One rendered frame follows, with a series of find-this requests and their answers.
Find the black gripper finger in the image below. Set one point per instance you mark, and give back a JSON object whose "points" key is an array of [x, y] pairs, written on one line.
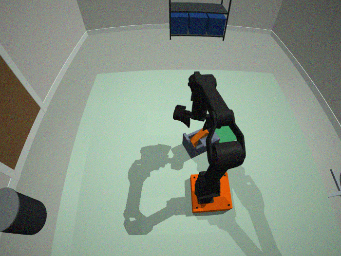
{"points": [[187, 123], [206, 125]]}

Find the orange l-shaped part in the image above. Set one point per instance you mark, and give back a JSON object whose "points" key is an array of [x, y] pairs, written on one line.
{"points": [[201, 134]]}

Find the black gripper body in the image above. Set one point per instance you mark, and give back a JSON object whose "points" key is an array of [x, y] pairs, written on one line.
{"points": [[196, 114]]}

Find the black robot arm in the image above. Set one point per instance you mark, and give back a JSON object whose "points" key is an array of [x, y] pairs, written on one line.
{"points": [[221, 156]]}

